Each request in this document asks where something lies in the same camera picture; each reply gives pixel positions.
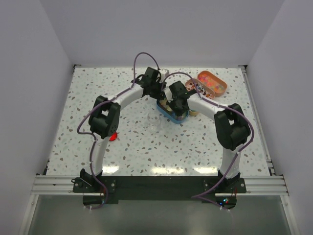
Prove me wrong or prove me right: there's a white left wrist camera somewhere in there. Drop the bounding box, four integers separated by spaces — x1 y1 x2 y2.
159 69 169 83

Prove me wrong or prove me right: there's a yellow oval candy tray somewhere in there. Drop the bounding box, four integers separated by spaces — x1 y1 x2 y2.
189 110 199 116

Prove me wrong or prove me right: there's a clear glass jar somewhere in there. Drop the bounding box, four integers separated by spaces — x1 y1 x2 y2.
147 111 161 133

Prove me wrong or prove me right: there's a purple cable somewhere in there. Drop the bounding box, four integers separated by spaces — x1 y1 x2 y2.
77 51 162 210
161 72 255 209

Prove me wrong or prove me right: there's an orange oval candy tray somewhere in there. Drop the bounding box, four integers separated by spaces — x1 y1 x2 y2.
197 70 227 97

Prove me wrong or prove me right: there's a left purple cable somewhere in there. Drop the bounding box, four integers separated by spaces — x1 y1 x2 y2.
77 51 162 210

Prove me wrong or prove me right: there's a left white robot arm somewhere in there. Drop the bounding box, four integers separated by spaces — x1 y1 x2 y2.
77 67 169 192

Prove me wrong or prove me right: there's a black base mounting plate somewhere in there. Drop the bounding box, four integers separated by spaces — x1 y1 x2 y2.
71 176 247 209

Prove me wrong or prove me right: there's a red jar lid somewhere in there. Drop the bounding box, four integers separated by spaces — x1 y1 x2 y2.
109 132 118 141

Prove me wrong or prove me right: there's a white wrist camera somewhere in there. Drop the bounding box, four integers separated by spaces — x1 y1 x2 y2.
159 69 169 83
164 87 173 102

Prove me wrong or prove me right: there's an aluminium frame rail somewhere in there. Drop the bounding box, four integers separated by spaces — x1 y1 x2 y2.
31 174 289 223

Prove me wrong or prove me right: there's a pink oval lollipop tray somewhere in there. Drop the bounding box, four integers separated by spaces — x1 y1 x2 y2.
185 79 215 99

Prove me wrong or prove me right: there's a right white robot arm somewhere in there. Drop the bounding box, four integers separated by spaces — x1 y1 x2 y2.
164 81 254 192

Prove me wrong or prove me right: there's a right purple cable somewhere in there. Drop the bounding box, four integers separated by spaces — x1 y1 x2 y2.
161 72 255 209

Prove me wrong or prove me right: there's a blue oval candy tray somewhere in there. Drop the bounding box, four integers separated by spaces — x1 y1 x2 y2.
156 99 189 124

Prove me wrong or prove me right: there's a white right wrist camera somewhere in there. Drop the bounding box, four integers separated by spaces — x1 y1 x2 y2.
164 87 173 102

